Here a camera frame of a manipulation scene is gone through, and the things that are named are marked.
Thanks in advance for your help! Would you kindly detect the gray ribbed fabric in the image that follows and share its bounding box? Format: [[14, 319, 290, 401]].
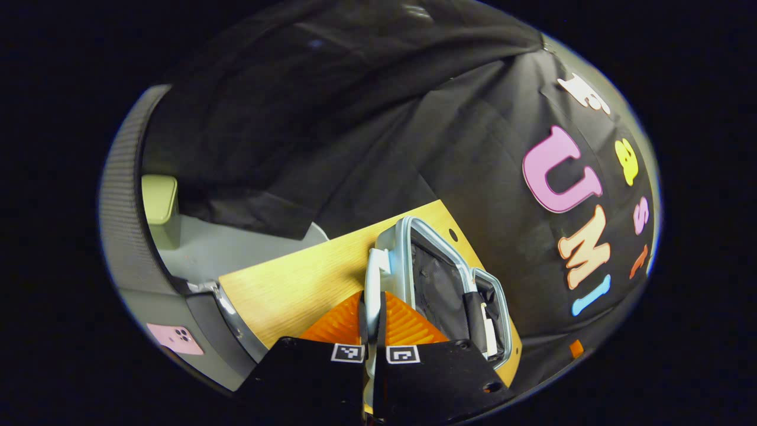
[[99, 85, 178, 296]]

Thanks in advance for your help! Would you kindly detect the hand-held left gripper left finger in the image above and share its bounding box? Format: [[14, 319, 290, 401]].
[[237, 290, 368, 426]]

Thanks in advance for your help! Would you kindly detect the light green box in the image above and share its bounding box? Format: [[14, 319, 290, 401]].
[[141, 175, 181, 250]]

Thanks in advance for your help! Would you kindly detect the gray seat with black rim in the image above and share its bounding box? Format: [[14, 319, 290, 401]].
[[115, 278, 268, 392]]

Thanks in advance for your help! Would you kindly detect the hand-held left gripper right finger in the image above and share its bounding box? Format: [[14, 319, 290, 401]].
[[373, 290, 512, 424]]

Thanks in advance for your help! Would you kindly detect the pink smartphone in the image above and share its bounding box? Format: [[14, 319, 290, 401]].
[[147, 322, 205, 356]]

